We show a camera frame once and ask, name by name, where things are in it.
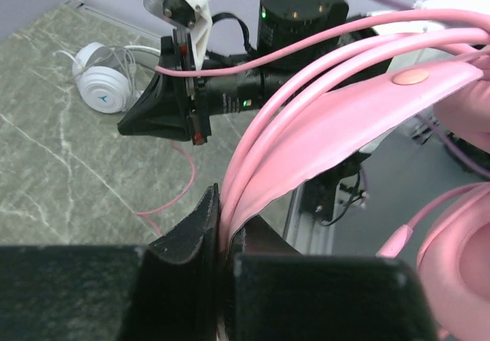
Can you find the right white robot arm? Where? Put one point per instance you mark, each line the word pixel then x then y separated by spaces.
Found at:
pixel 291 35

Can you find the front aluminium rail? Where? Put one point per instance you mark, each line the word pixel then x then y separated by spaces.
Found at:
pixel 303 232

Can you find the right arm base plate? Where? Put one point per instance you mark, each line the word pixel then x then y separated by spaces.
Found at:
pixel 319 195

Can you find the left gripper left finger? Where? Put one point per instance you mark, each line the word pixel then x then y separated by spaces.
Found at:
pixel 195 236

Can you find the aluminium rail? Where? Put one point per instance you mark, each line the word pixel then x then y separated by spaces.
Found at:
pixel 78 5
pixel 303 232

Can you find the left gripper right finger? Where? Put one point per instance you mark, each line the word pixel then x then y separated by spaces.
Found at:
pixel 258 237

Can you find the right side aluminium rail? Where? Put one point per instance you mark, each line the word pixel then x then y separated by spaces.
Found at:
pixel 78 5

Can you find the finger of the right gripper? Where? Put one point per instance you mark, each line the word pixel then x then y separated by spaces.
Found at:
pixel 161 111

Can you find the white headset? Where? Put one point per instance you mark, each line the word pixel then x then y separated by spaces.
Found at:
pixel 105 76

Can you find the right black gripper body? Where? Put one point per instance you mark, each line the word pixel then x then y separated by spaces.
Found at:
pixel 177 55

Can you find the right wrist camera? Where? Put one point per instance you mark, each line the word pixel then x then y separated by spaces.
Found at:
pixel 192 16

